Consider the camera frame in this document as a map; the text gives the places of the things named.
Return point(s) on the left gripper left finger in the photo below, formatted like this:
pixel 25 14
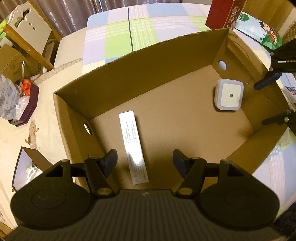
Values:
pixel 98 170

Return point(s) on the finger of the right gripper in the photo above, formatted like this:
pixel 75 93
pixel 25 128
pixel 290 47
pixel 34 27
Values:
pixel 269 78
pixel 287 117

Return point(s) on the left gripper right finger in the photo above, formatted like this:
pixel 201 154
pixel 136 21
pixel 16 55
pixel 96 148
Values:
pixel 191 170

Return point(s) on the white square night light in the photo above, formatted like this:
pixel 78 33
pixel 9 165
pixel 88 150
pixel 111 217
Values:
pixel 228 94

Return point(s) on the white crocodile medicine box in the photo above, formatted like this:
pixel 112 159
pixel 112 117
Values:
pixel 133 148

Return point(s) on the clear blue label case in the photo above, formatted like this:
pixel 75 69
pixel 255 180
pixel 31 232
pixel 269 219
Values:
pixel 290 93

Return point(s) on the green white snack bag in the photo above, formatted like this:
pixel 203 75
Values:
pixel 261 32

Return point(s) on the embroidered cream cloth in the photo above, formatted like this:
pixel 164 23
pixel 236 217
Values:
pixel 42 128

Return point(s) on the open white lined box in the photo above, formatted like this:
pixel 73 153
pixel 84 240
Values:
pixel 30 164

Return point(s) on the brown cardboard box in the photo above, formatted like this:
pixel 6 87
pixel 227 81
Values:
pixel 170 87

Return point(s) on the red paper gift bag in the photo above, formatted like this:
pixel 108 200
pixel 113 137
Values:
pixel 224 13

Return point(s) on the dark red open tray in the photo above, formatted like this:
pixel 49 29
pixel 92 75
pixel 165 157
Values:
pixel 27 103

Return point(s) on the crumpled silver plastic bag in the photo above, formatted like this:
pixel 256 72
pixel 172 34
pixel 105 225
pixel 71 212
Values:
pixel 10 95

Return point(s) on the plaid tablecloth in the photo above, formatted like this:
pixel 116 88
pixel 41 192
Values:
pixel 117 32

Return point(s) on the small brown cardboard carton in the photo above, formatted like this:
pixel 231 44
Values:
pixel 11 64

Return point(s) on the white wooden chair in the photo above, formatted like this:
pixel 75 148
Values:
pixel 31 31

